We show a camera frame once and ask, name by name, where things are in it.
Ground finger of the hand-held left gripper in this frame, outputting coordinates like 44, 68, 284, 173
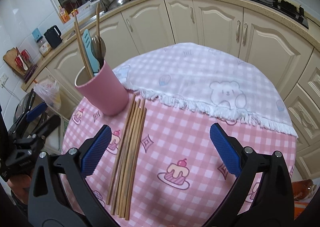
27, 115, 62, 142
24, 89, 48, 123

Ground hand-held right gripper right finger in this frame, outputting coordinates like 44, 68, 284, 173
209, 123, 294, 227

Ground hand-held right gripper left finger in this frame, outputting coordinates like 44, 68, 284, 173
27, 125, 112, 227

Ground bundle of wooden chopsticks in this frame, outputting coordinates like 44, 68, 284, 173
106, 94, 147, 219

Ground pink cup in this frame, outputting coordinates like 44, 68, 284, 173
75, 60, 129, 117

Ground slim wooden chopstick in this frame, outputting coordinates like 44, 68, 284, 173
75, 16, 94, 77
98, 15, 103, 67
73, 21, 91, 78
96, 3, 101, 42

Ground light blue knife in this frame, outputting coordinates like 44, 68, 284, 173
83, 29, 100, 73

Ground dark handled spoon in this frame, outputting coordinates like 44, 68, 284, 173
91, 35, 107, 68

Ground purple holder with red utensils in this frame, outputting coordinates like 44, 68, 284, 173
14, 49, 38, 83

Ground person's left hand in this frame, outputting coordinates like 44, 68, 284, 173
6, 173, 34, 205

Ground steel rice cooker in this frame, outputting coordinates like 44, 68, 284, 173
12, 94, 30, 127

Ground clear plastic bag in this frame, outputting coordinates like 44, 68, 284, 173
34, 79, 62, 111

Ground pink checked tablecloth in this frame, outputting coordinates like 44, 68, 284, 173
61, 42, 299, 227

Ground wooden cutting board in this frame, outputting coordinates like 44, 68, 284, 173
3, 47, 25, 77

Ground glass jar white label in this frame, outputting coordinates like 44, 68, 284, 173
37, 38, 52, 57

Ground white checked fringed cloth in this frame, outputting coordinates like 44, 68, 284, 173
111, 42, 298, 138

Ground black electric kettle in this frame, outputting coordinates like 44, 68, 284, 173
44, 25, 62, 48

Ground orange glossy bag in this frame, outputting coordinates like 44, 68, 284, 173
291, 179, 317, 201

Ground orange seasoning box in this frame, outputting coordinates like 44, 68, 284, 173
59, 7, 70, 23

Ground cream base cabinets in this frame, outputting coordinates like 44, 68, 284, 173
22, 0, 320, 182

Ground steel kitchen sink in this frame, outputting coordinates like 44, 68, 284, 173
85, 9, 107, 21

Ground stainless steel bowl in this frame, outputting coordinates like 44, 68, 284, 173
105, 0, 134, 8

